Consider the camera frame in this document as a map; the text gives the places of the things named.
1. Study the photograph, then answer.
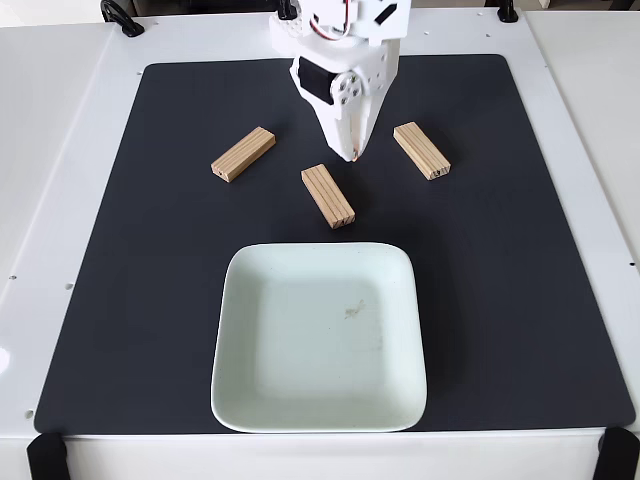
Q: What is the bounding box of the grooved wooden block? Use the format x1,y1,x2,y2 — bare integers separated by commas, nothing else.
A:
210,126,277,185
392,121,452,182
300,163,357,231

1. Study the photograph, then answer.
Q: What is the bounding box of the pale green square plate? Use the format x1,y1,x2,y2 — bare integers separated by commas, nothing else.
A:
209,242,429,434

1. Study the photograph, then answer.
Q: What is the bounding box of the black table mat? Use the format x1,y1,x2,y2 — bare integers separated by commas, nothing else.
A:
33,53,636,435

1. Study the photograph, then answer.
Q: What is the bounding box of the red black white servo cable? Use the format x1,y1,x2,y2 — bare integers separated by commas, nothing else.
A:
308,0,352,40

